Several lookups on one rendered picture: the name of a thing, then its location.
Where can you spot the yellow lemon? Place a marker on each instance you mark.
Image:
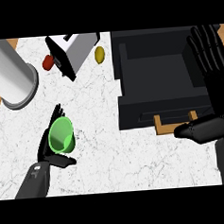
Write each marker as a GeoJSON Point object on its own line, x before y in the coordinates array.
{"type": "Point", "coordinates": [99, 54]}

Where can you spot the green cup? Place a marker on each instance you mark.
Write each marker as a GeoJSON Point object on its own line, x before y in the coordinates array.
{"type": "Point", "coordinates": [61, 135]}

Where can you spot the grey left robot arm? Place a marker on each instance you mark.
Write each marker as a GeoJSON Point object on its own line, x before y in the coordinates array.
{"type": "Point", "coordinates": [34, 181]}

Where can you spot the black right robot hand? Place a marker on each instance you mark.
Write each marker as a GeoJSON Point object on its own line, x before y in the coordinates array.
{"type": "Point", "coordinates": [218, 87]}

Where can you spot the red fruit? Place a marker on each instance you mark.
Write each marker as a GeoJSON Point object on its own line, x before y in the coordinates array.
{"type": "Point", "coordinates": [48, 62]}

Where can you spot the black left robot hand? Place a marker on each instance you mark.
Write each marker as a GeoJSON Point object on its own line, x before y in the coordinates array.
{"type": "Point", "coordinates": [43, 146]}

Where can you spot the grey cylinder appliance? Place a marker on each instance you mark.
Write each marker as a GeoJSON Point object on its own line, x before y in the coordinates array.
{"type": "Point", "coordinates": [10, 73]}

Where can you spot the white and black toaster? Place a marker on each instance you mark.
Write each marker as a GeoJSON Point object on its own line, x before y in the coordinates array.
{"type": "Point", "coordinates": [71, 50]}

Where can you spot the dark grey open drawer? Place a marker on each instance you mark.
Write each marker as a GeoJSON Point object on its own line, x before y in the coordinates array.
{"type": "Point", "coordinates": [158, 76]}

